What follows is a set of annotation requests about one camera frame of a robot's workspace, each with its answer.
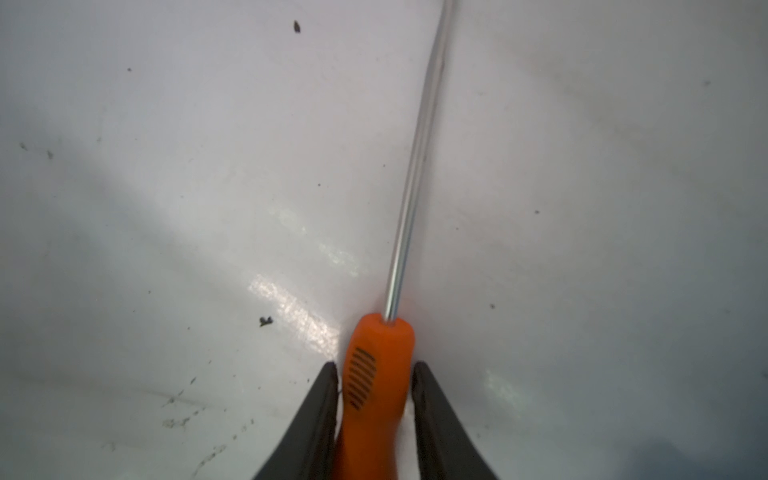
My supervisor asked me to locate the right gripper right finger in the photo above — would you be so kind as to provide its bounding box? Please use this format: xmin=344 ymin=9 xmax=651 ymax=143
xmin=411 ymin=361 xmax=497 ymax=480

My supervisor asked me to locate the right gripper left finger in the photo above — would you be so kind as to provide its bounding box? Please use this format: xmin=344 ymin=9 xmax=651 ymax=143
xmin=253 ymin=362 xmax=339 ymax=480

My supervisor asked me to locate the orange black screwdriver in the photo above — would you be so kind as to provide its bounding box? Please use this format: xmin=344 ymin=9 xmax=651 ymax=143
xmin=332 ymin=1 xmax=456 ymax=479

